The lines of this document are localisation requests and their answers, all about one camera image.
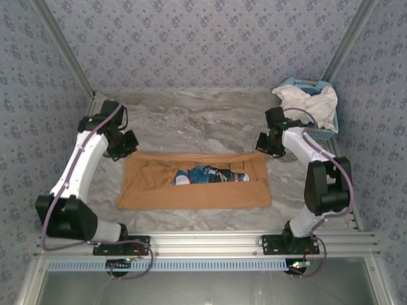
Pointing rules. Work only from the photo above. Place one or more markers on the small black circuit board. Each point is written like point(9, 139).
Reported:
point(297, 266)
point(119, 264)

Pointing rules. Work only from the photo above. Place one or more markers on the crumpled white t-shirt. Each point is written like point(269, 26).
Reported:
point(318, 105)

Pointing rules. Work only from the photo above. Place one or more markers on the light blue plastic basket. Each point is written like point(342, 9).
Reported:
point(318, 135)

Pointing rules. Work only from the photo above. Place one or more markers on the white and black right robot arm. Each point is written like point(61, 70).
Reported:
point(327, 187)

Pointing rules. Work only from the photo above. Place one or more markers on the short aluminium frame leg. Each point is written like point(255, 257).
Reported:
point(30, 282)
point(378, 282)

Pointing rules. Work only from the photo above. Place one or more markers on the aluminium frame post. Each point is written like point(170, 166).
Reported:
point(349, 39)
point(65, 47)

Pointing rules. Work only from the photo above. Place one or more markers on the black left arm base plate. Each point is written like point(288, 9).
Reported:
point(101, 249)

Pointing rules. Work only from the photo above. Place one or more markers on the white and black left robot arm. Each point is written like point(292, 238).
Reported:
point(79, 168)

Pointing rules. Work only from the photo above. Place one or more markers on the grey metal panel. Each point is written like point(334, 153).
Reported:
point(203, 289)

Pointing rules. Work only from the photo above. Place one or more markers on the orange printed t-shirt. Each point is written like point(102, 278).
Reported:
point(206, 197)

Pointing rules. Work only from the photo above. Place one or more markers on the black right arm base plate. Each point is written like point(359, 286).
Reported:
point(270, 244)

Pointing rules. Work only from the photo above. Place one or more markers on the aluminium mounting rail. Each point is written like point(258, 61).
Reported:
point(203, 243)

